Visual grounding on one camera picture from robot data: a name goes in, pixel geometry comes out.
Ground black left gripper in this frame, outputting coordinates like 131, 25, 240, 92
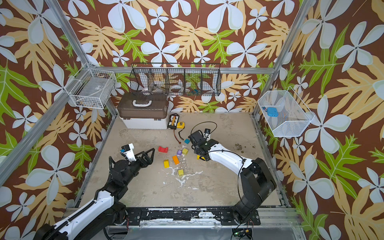
122, 147, 154, 187

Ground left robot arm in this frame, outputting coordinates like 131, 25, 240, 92
34, 145, 155, 240

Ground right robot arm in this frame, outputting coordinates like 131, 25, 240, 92
188, 131, 277, 224

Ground red wooden arch block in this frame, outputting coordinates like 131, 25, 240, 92
158, 146, 169, 153

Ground yellow wooden block left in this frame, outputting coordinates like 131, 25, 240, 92
164, 160, 170, 169

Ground orange wooden block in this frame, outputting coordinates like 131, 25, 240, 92
172, 156, 180, 165

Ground yellow tape measure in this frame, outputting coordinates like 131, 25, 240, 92
177, 122, 185, 129

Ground black charging board yellow connectors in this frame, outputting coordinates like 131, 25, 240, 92
168, 114, 179, 130

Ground brown lid white toolbox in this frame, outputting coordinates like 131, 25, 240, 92
117, 93, 169, 130

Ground blue object in basket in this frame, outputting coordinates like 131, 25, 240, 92
267, 107, 279, 118

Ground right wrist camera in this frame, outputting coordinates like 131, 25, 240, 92
204, 129, 211, 140

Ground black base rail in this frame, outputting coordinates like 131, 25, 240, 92
126, 206, 261, 226

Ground black wire wall basket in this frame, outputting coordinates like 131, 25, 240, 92
128, 63, 222, 96

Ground aluminium corner frame post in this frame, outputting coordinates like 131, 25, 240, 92
260, 1, 317, 97

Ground white wire basket left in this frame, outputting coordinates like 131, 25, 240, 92
65, 64, 117, 109

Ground white wire basket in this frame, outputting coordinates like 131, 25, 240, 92
65, 64, 117, 109
258, 87, 315, 138

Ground white wire basket right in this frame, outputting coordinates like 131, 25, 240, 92
258, 87, 315, 138

